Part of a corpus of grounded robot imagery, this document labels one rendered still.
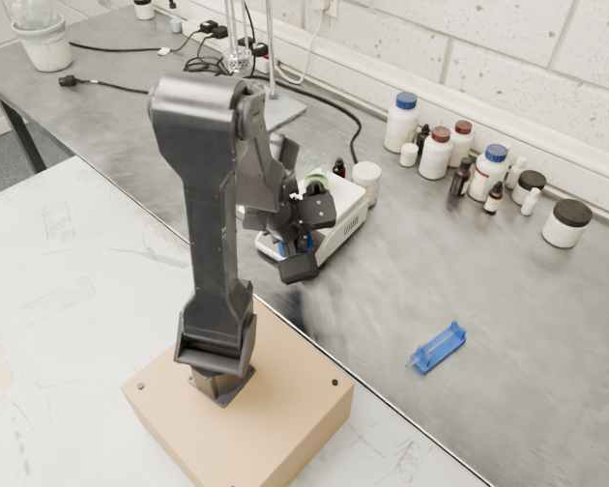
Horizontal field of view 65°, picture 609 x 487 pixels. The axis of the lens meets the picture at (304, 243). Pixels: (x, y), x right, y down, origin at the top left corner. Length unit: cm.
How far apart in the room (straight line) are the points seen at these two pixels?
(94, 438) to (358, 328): 43
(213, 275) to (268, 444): 23
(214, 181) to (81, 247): 64
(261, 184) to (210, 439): 31
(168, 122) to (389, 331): 56
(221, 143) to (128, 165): 82
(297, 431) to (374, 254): 42
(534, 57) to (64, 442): 108
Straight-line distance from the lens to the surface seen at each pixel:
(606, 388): 90
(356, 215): 93
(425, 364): 80
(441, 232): 101
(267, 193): 61
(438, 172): 112
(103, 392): 83
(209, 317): 54
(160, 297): 90
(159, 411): 66
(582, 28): 109
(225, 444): 63
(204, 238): 47
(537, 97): 116
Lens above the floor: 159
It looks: 47 degrees down
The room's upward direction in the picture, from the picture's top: straight up
